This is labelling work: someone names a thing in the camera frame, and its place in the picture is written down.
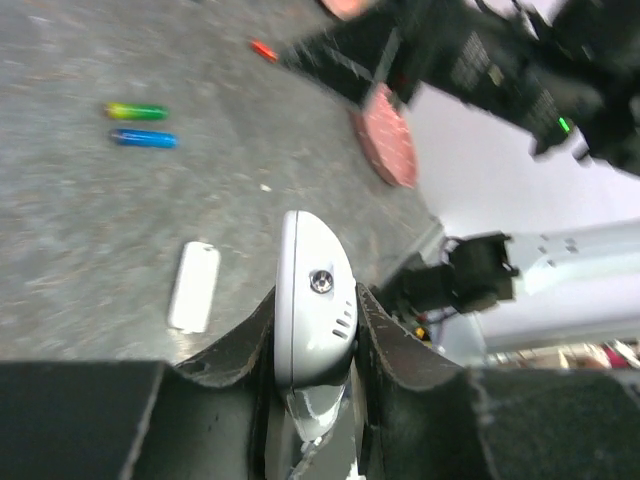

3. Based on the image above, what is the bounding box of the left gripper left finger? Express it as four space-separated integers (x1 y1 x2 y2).
1 296 274 479

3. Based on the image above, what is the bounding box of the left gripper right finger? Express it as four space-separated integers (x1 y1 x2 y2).
355 285 639 480

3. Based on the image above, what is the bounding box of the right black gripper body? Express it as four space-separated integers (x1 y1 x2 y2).
277 9 431 109

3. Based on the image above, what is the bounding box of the red battery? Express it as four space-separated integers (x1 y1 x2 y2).
250 39 278 64

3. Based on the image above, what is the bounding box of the white battery cover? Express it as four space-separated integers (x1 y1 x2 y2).
168 241 221 334

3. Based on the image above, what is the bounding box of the white remote control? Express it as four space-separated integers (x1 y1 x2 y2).
273 210 358 442

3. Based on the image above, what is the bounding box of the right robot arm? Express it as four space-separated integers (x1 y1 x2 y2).
276 1 639 343

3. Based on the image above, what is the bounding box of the pink dotted plate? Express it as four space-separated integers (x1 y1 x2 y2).
319 0 419 190

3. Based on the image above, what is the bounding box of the blue battery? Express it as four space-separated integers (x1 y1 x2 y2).
109 129 178 149

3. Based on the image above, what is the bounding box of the green battery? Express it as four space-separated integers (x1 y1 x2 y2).
104 102 169 121

